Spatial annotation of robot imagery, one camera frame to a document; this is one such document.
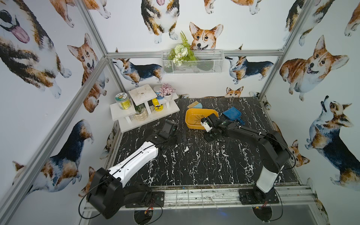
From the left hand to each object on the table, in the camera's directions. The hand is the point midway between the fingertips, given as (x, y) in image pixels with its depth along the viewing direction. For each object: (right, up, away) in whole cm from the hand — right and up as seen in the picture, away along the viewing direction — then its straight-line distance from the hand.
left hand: (180, 132), depth 84 cm
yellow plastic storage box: (+9, +9, +26) cm, 29 cm away
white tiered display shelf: (-25, +15, +21) cm, 36 cm away
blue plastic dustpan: (+40, +10, +26) cm, 49 cm away
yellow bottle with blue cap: (-19, +16, +24) cm, 34 cm away
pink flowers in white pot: (-10, +26, +9) cm, 29 cm away
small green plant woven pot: (-30, +11, +20) cm, 38 cm away
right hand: (+19, -1, +9) cm, 21 cm away
